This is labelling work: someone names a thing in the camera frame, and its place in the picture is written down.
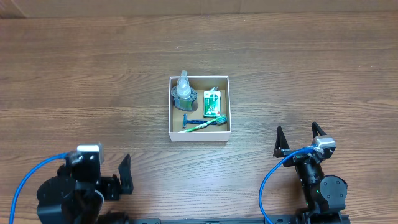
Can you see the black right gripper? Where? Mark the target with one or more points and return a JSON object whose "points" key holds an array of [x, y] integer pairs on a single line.
{"points": [[282, 148]]}

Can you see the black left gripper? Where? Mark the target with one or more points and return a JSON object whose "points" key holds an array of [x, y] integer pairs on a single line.
{"points": [[109, 185]]}

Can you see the blue disposable razor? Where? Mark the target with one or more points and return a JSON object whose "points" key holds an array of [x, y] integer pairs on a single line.
{"points": [[200, 123]]}

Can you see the green toothbrush with cap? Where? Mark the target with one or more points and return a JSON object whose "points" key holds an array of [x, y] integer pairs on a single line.
{"points": [[219, 119]]}

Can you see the clear pump soap bottle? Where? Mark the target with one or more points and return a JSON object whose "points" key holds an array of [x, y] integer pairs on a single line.
{"points": [[183, 95]]}

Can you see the green soap pack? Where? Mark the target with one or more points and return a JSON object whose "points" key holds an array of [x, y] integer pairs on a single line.
{"points": [[212, 103]]}

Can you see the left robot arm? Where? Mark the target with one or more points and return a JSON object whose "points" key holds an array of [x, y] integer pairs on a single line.
{"points": [[76, 195]]}

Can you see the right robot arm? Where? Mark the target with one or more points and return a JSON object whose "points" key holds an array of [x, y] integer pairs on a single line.
{"points": [[324, 194]]}

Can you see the white cardboard box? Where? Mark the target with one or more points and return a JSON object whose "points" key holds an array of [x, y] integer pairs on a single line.
{"points": [[210, 133]]}

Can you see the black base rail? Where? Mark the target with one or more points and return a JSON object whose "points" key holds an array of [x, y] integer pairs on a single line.
{"points": [[199, 220]]}

